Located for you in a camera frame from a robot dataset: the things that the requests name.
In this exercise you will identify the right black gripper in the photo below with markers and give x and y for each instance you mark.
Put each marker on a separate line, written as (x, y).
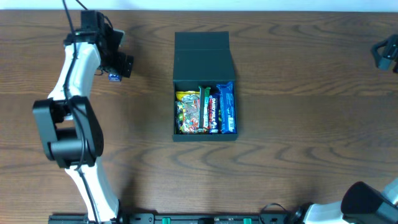
(388, 53)

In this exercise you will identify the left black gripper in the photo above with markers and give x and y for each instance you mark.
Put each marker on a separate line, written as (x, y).
(122, 58)

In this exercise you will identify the blue Eclipse mint pack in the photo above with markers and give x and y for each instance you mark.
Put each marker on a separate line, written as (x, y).
(113, 77)

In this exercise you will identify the yellow Hacks candy bag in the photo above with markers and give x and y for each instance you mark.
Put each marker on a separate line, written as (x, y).
(187, 96)

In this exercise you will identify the black gift box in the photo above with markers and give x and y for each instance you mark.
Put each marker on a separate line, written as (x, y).
(202, 59)

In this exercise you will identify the Haribo gummy bag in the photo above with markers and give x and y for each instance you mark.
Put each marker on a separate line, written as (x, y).
(188, 116)

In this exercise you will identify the green chocolate bar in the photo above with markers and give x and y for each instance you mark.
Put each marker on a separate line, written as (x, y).
(204, 101)

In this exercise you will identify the purple Dairy Milk bar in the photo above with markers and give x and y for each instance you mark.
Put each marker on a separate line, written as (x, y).
(214, 113)

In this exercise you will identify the blue Oreo cookie pack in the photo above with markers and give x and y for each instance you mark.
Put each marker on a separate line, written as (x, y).
(227, 108)

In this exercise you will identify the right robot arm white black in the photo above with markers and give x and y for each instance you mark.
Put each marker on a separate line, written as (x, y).
(361, 204)

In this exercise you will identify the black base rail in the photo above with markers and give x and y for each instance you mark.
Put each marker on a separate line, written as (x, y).
(150, 218)

